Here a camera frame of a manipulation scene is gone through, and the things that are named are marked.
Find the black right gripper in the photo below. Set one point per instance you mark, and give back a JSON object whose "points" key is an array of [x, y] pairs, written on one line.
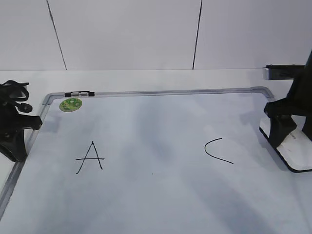
{"points": [[282, 124]]}

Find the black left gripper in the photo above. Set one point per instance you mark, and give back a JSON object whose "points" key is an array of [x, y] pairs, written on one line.
{"points": [[12, 126]]}

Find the white whiteboard eraser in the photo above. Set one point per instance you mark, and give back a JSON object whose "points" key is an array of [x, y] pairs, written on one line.
{"points": [[296, 149]]}

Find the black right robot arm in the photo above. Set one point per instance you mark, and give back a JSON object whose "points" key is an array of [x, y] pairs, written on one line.
{"points": [[302, 84]]}

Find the round green sticker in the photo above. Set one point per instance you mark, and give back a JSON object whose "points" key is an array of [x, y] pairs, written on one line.
{"points": [[70, 105]]}

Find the black silver hanging clip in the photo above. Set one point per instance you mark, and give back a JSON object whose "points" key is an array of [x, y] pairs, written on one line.
{"points": [[80, 94]]}

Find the white aluminium-framed whiteboard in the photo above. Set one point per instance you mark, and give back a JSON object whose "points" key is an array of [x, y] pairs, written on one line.
{"points": [[165, 162]]}

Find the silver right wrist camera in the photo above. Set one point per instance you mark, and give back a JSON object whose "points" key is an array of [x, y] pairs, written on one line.
{"points": [[282, 72]]}

